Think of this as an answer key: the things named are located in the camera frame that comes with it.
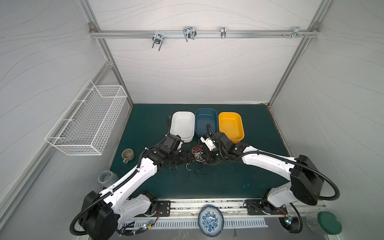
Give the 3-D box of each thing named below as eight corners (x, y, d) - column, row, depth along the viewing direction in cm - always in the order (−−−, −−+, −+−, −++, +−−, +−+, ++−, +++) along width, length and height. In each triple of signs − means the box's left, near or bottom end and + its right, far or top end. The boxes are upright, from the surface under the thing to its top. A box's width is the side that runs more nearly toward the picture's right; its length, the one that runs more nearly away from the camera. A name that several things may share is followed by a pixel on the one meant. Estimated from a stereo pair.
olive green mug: (122, 165, 90) (118, 161, 85) (126, 152, 96) (123, 148, 91) (131, 165, 90) (128, 161, 85) (135, 152, 96) (132, 148, 91)
